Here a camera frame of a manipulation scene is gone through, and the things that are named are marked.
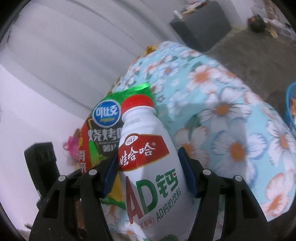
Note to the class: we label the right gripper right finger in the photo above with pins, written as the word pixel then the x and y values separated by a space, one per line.
pixel 243 216

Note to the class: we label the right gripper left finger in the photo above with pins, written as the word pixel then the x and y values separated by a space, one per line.
pixel 57 217

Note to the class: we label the green potato chip bag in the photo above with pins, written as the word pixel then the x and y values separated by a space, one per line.
pixel 100 134

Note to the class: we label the white strawberry milk bottle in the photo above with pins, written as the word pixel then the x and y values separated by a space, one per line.
pixel 157 199

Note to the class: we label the blue trash basket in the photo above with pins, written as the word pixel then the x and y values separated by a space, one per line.
pixel 289 117

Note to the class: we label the grey curtain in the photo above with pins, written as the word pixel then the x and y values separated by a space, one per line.
pixel 71 52

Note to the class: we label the dark grey cabinet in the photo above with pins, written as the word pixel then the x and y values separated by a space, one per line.
pixel 204 28

